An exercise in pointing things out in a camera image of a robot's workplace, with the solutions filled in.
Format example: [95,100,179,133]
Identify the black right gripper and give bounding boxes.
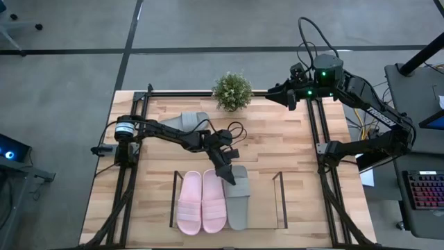
[266,62,315,111]

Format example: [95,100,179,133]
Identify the black upright post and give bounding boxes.
[397,31,444,76]

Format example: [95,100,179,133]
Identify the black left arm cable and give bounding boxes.
[227,121,248,152]

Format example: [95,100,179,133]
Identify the backlit computer keyboard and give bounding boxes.
[402,169,444,211]

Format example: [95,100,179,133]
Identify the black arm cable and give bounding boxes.
[297,16,340,70]
[227,121,248,152]

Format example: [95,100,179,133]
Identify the yellow cable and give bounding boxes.
[353,108,382,140]

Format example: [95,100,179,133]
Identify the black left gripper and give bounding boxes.
[204,130,240,187]

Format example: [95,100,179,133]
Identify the black desk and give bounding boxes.
[384,63,444,156]
[391,151,444,241]

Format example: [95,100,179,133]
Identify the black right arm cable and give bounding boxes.
[297,16,340,70]

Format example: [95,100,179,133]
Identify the small green potted plant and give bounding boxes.
[212,72,254,113]

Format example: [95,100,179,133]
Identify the computer with blue light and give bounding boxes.
[0,133,33,163]

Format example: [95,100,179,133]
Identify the grey rubber slide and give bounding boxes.
[222,165,251,231]
[159,110,211,133]

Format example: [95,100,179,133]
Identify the office chair base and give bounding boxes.
[0,0,44,56]

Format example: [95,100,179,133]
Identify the black computer monitor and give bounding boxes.
[418,109,444,131]

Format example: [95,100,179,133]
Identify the pink rubber slide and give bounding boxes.
[202,169,229,234]
[176,169,203,236]

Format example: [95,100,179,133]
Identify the black wire shoe rack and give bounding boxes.
[169,169,289,230]

